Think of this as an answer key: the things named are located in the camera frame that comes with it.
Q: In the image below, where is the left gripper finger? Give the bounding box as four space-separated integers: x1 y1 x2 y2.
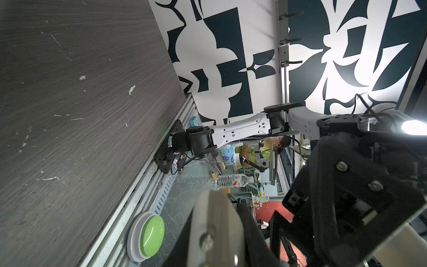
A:
236 200 280 267

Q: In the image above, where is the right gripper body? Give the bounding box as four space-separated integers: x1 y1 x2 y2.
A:
270 133 427 267

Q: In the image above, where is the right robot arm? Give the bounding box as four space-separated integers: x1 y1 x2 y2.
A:
167 103 427 267

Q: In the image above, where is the plastic water bottle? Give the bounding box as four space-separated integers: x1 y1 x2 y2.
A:
214 174 255 189

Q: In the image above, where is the person in green shirt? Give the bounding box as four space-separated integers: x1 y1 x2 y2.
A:
235 136 291 163

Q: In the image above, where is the blue tissue pack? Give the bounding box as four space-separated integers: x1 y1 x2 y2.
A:
219 144 235 166

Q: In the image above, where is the green push button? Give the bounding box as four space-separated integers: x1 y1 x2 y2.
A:
127 211 165 263

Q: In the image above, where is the small electronics board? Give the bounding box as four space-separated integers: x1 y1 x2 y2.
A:
171 153 187 175

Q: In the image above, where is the blue owl number tag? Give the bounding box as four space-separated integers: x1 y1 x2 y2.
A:
189 116 200 127

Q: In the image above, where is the white slotted cable duct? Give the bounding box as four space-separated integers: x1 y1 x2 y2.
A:
150 174 178 215

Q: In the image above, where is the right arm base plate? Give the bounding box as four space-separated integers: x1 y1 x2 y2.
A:
153 119 187 174

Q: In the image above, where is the black wall hook rail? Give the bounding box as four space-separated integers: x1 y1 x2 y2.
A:
277 0 304 67

